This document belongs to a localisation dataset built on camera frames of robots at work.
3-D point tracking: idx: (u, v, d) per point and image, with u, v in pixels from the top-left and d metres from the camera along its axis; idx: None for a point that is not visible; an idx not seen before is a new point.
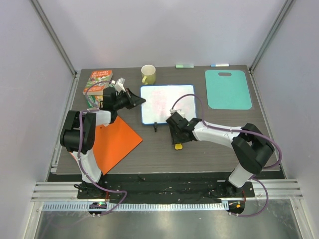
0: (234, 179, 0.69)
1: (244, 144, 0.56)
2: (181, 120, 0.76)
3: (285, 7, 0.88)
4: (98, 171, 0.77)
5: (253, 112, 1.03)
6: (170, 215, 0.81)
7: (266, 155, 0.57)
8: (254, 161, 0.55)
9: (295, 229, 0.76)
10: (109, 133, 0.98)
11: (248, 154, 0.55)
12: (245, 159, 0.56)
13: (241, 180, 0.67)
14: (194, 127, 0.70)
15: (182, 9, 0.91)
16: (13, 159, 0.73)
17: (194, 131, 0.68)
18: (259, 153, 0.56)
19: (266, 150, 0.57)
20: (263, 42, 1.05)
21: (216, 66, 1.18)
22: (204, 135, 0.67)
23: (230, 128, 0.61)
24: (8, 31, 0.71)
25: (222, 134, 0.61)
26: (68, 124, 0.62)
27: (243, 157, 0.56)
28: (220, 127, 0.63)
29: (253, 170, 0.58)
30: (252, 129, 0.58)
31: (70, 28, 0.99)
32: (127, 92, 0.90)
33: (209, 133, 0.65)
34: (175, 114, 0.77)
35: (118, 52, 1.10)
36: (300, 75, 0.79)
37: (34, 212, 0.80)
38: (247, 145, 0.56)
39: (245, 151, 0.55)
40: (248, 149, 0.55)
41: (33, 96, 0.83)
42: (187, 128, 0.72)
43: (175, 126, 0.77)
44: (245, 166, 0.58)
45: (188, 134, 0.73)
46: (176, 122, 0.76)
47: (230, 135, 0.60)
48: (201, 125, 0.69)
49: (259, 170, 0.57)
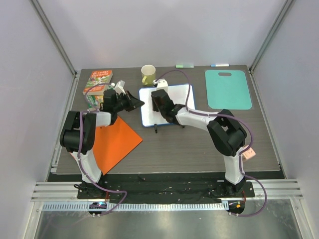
0: (227, 173, 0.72)
1: (218, 126, 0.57)
2: (168, 103, 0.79)
3: (285, 7, 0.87)
4: (98, 171, 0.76)
5: (253, 112, 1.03)
6: (170, 215, 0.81)
7: (239, 140, 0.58)
8: (226, 143, 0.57)
9: (295, 229, 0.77)
10: (109, 133, 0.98)
11: (221, 135, 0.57)
12: (219, 141, 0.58)
13: (234, 174, 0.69)
14: (177, 112, 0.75)
15: (181, 9, 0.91)
16: (13, 159, 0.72)
17: (177, 116, 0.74)
18: (232, 136, 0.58)
19: (239, 135, 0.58)
20: (263, 41, 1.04)
21: (216, 66, 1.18)
22: (185, 119, 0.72)
23: (207, 113, 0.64)
24: (7, 31, 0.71)
25: (200, 118, 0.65)
26: (68, 124, 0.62)
27: (216, 138, 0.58)
28: (199, 112, 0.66)
29: (225, 152, 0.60)
30: (228, 114, 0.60)
31: (70, 27, 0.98)
32: (127, 94, 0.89)
33: (187, 116, 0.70)
34: (164, 94, 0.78)
35: (118, 52, 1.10)
36: (300, 75, 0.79)
37: (34, 212, 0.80)
38: (221, 128, 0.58)
39: (218, 133, 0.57)
40: (221, 131, 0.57)
41: (32, 96, 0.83)
42: (171, 113, 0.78)
43: (161, 104, 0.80)
44: (220, 148, 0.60)
45: (172, 119, 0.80)
46: (162, 102, 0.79)
47: (207, 119, 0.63)
48: (184, 110, 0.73)
49: (231, 152, 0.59)
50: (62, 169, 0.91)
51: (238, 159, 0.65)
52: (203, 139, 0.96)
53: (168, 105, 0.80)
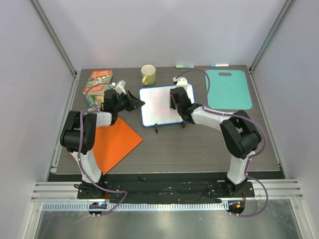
0: (230, 173, 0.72)
1: (232, 126, 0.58)
2: (186, 100, 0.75)
3: (285, 7, 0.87)
4: (98, 171, 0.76)
5: (253, 112, 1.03)
6: (170, 215, 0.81)
7: (252, 143, 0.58)
8: (239, 144, 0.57)
9: (295, 229, 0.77)
10: (109, 133, 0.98)
11: (235, 136, 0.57)
12: (231, 142, 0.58)
13: (237, 175, 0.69)
14: (193, 110, 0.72)
15: (182, 9, 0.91)
16: (13, 159, 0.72)
17: (193, 113, 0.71)
18: (246, 139, 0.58)
19: (253, 138, 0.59)
20: (263, 41, 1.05)
21: (216, 66, 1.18)
22: (200, 118, 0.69)
23: (222, 113, 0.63)
24: (7, 30, 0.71)
25: (215, 117, 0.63)
26: (68, 124, 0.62)
27: (229, 138, 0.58)
28: (214, 111, 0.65)
29: (236, 153, 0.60)
30: (243, 115, 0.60)
31: (70, 27, 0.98)
32: (127, 94, 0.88)
33: (203, 115, 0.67)
34: (182, 92, 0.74)
35: (118, 52, 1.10)
36: (300, 75, 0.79)
37: (34, 212, 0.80)
38: (235, 129, 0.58)
39: (232, 133, 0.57)
40: (235, 132, 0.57)
41: (32, 96, 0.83)
42: (187, 111, 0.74)
43: (179, 101, 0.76)
44: (231, 149, 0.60)
45: (187, 117, 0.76)
46: (180, 100, 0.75)
47: (221, 119, 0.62)
48: (199, 108, 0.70)
49: (242, 155, 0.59)
50: (62, 169, 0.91)
51: (246, 163, 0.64)
52: (203, 139, 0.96)
53: (186, 103, 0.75)
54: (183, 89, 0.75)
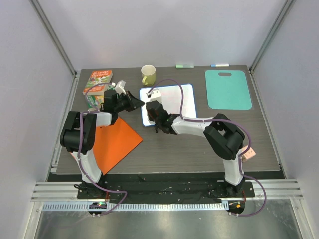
0: (227, 175, 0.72)
1: (215, 132, 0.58)
2: (163, 113, 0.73)
3: (285, 7, 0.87)
4: (99, 171, 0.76)
5: (253, 112, 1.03)
6: (170, 215, 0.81)
7: (237, 142, 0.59)
8: (226, 148, 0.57)
9: (295, 229, 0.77)
10: (109, 133, 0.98)
11: (220, 141, 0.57)
12: (218, 147, 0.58)
13: (234, 176, 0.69)
14: (172, 122, 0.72)
15: (181, 9, 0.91)
16: (13, 159, 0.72)
17: (173, 125, 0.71)
18: (231, 140, 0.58)
19: (237, 137, 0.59)
20: (263, 41, 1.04)
21: (216, 66, 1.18)
22: (181, 128, 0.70)
23: (202, 120, 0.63)
24: (7, 30, 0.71)
25: (196, 125, 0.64)
26: (68, 124, 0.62)
27: (215, 144, 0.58)
28: (194, 119, 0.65)
29: (225, 156, 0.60)
30: (223, 118, 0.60)
31: (70, 28, 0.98)
32: (127, 94, 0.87)
33: (183, 125, 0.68)
34: (157, 105, 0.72)
35: (118, 52, 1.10)
36: (300, 75, 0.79)
37: (34, 212, 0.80)
38: (218, 133, 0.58)
39: (216, 138, 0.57)
40: (219, 137, 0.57)
41: (32, 96, 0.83)
42: (167, 124, 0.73)
43: (155, 115, 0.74)
44: (219, 153, 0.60)
45: (168, 129, 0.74)
46: (157, 114, 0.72)
47: (202, 126, 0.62)
48: (178, 119, 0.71)
49: (231, 156, 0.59)
50: (62, 169, 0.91)
51: (238, 162, 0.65)
52: (203, 139, 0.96)
53: (163, 116, 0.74)
54: (158, 102, 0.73)
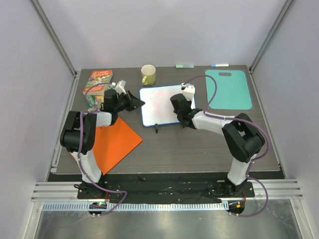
0: (231, 174, 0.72)
1: (234, 130, 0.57)
2: (186, 106, 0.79)
3: (285, 8, 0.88)
4: (98, 171, 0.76)
5: (253, 112, 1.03)
6: (170, 215, 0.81)
7: (256, 146, 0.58)
8: (242, 148, 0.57)
9: (295, 229, 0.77)
10: (109, 133, 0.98)
11: (238, 140, 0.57)
12: (235, 146, 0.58)
13: (238, 176, 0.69)
14: (193, 115, 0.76)
15: (181, 9, 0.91)
16: (13, 159, 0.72)
17: (194, 118, 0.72)
18: (249, 142, 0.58)
19: (256, 141, 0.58)
20: (263, 41, 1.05)
21: (216, 66, 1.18)
22: (201, 123, 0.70)
23: (223, 117, 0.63)
24: (7, 30, 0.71)
25: (217, 121, 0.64)
26: (68, 124, 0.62)
27: (233, 143, 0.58)
28: (215, 115, 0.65)
29: (240, 157, 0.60)
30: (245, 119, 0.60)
31: (70, 28, 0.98)
32: (127, 94, 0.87)
33: (205, 120, 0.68)
34: (182, 98, 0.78)
35: (118, 52, 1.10)
36: (300, 75, 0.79)
37: (34, 212, 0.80)
38: (237, 133, 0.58)
39: (235, 137, 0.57)
40: (238, 136, 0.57)
41: (32, 96, 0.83)
42: (188, 117, 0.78)
43: (178, 107, 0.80)
44: (235, 153, 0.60)
45: (188, 122, 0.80)
46: (180, 106, 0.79)
47: (223, 123, 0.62)
48: (201, 113, 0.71)
49: (246, 158, 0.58)
50: (62, 169, 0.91)
51: (248, 165, 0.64)
52: (203, 139, 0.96)
53: (185, 109, 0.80)
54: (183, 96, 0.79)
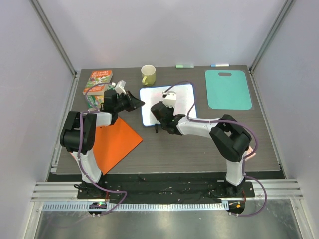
0: (228, 176, 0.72)
1: (220, 133, 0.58)
2: (168, 114, 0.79)
3: (285, 7, 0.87)
4: (98, 171, 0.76)
5: (253, 112, 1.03)
6: (170, 215, 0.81)
7: (244, 144, 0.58)
8: (231, 149, 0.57)
9: (295, 229, 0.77)
10: (109, 133, 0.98)
11: (225, 141, 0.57)
12: (223, 148, 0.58)
13: (236, 177, 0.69)
14: (178, 122, 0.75)
15: (181, 9, 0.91)
16: (13, 159, 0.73)
17: (178, 125, 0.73)
18: (237, 142, 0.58)
19: (243, 139, 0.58)
20: (263, 41, 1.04)
21: (216, 66, 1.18)
22: (186, 129, 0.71)
23: (209, 120, 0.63)
24: (7, 31, 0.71)
25: (202, 126, 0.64)
26: (68, 124, 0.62)
27: (221, 145, 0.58)
28: (200, 120, 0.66)
29: (232, 158, 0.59)
30: (230, 119, 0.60)
31: (70, 28, 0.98)
32: (127, 94, 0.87)
33: (189, 125, 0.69)
34: (162, 106, 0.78)
35: (118, 52, 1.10)
36: (300, 75, 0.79)
37: (34, 212, 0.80)
38: (223, 134, 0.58)
39: (222, 140, 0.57)
40: (226, 138, 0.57)
41: (32, 96, 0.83)
42: (172, 124, 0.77)
43: (161, 116, 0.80)
44: (226, 154, 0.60)
45: (173, 130, 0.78)
46: (162, 114, 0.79)
47: (208, 127, 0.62)
48: (184, 119, 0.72)
49: (238, 158, 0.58)
50: (62, 169, 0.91)
51: (241, 163, 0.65)
52: (203, 139, 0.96)
53: (168, 116, 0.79)
54: (163, 104, 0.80)
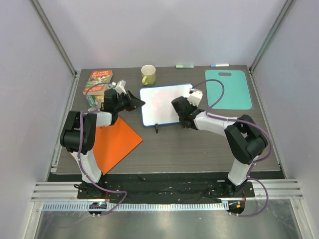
0: (231, 175, 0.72)
1: (236, 132, 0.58)
2: (187, 107, 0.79)
3: (285, 7, 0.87)
4: (98, 171, 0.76)
5: (253, 112, 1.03)
6: (170, 215, 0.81)
7: (258, 147, 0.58)
8: (244, 150, 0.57)
9: (295, 229, 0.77)
10: (109, 133, 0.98)
11: (239, 141, 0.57)
12: (237, 147, 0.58)
13: (239, 177, 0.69)
14: (195, 116, 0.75)
15: (181, 9, 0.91)
16: (13, 159, 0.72)
17: (196, 119, 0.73)
18: (251, 144, 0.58)
19: (259, 142, 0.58)
20: (263, 41, 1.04)
21: (216, 66, 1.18)
22: (204, 124, 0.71)
23: (226, 118, 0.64)
24: (7, 31, 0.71)
25: (219, 123, 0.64)
26: (68, 124, 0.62)
27: (235, 144, 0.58)
28: (218, 116, 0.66)
29: (243, 159, 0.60)
30: (248, 120, 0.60)
31: (70, 27, 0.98)
32: (128, 94, 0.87)
33: (206, 120, 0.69)
34: (182, 99, 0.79)
35: (119, 52, 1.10)
36: (300, 75, 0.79)
37: (34, 212, 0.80)
38: (239, 134, 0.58)
39: (237, 139, 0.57)
40: (240, 138, 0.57)
41: (32, 96, 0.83)
42: (189, 117, 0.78)
43: (180, 109, 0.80)
44: (238, 155, 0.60)
45: (190, 123, 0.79)
46: (181, 108, 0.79)
47: (225, 124, 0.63)
48: (202, 114, 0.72)
49: (249, 160, 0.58)
50: (62, 169, 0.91)
51: (249, 167, 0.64)
52: (203, 139, 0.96)
53: (187, 110, 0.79)
54: (183, 98, 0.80)
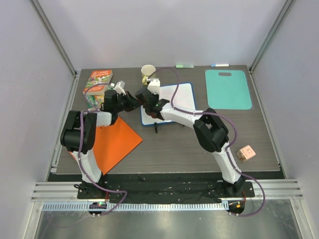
0: (224, 174, 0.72)
1: (203, 125, 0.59)
2: (151, 99, 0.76)
3: (285, 8, 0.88)
4: (98, 171, 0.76)
5: (253, 112, 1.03)
6: (170, 215, 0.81)
7: (223, 136, 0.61)
8: (211, 141, 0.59)
9: (295, 229, 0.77)
10: (109, 133, 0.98)
11: (206, 134, 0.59)
12: (204, 139, 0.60)
13: (230, 174, 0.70)
14: (162, 107, 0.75)
15: (181, 9, 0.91)
16: (13, 159, 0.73)
17: (162, 111, 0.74)
18: (217, 134, 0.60)
19: (223, 132, 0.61)
20: (263, 41, 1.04)
21: (216, 66, 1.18)
22: (170, 115, 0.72)
23: (193, 112, 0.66)
24: (7, 31, 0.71)
25: (186, 116, 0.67)
26: (68, 123, 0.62)
27: (201, 136, 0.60)
28: (185, 110, 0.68)
29: (210, 149, 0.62)
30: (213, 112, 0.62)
31: (70, 27, 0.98)
32: (127, 95, 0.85)
33: (172, 112, 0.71)
34: (146, 91, 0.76)
35: (118, 52, 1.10)
36: (300, 75, 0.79)
37: (34, 212, 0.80)
38: (205, 126, 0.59)
39: (204, 131, 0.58)
40: (207, 130, 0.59)
41: (33, 96, 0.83)
42: (155, 108, 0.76)
43: (144, 101, 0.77)
44: (205, 145, 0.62)
45: (155, 114, 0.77)
46: (145, 99, 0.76)
47: (192, 118, 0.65)
48: (168, 106, 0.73)
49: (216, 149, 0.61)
50: (62, 169, 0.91)
51: (228, 156, 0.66)
52: None
53: (151, 101, 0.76)
54: (146, 89, 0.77)
